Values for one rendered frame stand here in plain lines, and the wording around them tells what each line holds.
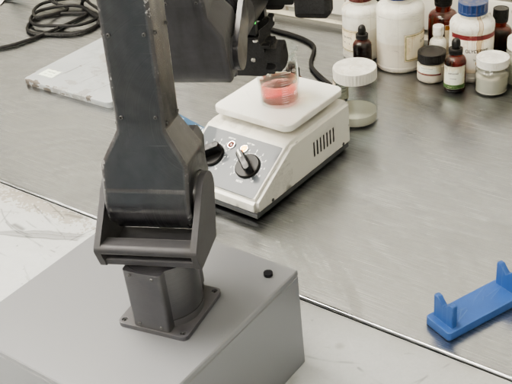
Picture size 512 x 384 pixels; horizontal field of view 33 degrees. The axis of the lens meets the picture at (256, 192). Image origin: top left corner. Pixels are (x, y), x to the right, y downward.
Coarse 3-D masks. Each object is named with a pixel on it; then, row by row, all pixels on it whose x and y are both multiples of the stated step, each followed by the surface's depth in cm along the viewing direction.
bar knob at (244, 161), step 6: (240, 150) 101; (240, 156) 101; (246, 156) 102; (252, 156) 102; (240, 162) 100; (246, 162) 100; (252, 162) 101; (258, 162) 101; (240, 168) 102; (246, 168) 100; (252, 168) 101; (258, 168) 101; (240, 174) 101; (246, 174) 101; (252, 174) 101
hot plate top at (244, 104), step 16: (256, 80) 112; (304, 80) 111; (240, 96) 109; (256, 96) 108; (304, 96) 107; (320, 96) 107; (336, 96) 107; (224, 112) 106; (240, 112) 105; (256, 112) 105; (272, 112) 104; (288, 112) 104; (304, 112) 103; (272, 128) 102; (288, 128) 101
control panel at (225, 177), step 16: (208, 128) 107; (224, 144) 105; (240, 144) 104; (256, 144) 103; (224, 160) 104; (272, 160) 101; (224, 176) 102; (256, 176) 101; (240, 192) 100; (256, 192) 99
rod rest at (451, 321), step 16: (480, 288) 85; (496, 288) 85; (448, 304) 84; (464, 304) 84; (480, 304) 83; (496, 304) 83; (432, 320) 82; (448, 320) 81; (464, 320) 82; (480, 320) 82; (448, 336) 81
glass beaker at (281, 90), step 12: (288, 48) 101; (288, 60) 102; (276, 72) 102; (288, 72) 102; (264, 84) 103; (276, 84) 103; (288, 84) 103; (264, 96) 105; (276, 96) 104; (288, 96) 104
